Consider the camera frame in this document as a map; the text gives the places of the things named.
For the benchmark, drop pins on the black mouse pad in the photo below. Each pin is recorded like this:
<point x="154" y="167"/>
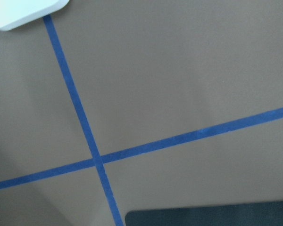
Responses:
<point x="248" y="214"/>

